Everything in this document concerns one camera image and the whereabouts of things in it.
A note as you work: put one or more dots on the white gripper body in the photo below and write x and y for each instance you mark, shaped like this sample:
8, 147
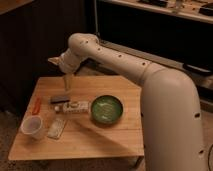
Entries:
68, 62

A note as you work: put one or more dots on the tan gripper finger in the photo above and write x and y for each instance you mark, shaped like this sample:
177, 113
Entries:
67, 81

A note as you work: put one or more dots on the white ceramic cup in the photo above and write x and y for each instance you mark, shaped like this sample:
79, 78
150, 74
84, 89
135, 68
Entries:
33, 126

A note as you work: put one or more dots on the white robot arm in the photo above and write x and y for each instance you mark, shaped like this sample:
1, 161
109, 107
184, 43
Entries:
170, 106

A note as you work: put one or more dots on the green ceramic bowl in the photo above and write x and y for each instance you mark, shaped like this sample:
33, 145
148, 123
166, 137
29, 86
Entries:
106, 109

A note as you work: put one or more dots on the clear plastic packet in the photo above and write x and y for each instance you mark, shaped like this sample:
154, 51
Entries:
56, 128

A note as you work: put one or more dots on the wooden table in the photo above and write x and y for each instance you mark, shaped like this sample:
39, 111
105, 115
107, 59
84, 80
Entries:
82, 138

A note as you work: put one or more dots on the background shelf with items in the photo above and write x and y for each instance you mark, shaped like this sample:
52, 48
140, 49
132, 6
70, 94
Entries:
187, 9

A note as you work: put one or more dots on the long metal bench rail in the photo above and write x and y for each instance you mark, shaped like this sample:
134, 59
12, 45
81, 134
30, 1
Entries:
205, 82

